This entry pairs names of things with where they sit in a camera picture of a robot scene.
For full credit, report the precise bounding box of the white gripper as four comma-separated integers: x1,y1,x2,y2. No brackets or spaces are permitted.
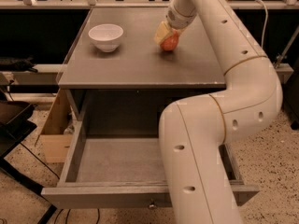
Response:
154,0,197,45

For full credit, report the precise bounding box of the red apple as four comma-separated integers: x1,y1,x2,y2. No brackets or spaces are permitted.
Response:
160,32,179,51

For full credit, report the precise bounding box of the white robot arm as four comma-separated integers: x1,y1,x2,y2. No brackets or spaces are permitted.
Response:
155,0,282,224

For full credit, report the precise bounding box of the open grey top drawer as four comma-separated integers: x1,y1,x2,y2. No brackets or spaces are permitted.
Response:
42,115,259,209

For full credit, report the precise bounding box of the white ceramic bowl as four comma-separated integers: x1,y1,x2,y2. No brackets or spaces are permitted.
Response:
88,23,124,52

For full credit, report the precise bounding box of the grey wooden cabinet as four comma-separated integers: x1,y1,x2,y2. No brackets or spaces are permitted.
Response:
56,7,244,121

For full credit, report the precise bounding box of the cardboard box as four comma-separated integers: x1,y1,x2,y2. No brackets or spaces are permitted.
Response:
39,90,72,163

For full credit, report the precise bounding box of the black chair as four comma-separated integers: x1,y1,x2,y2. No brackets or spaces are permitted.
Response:
0,91,59,224

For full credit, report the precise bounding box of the white cable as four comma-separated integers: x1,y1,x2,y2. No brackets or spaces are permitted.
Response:
254,0,269,49

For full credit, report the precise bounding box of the black floor cable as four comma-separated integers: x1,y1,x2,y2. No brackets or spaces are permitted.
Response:
19,142,61,180

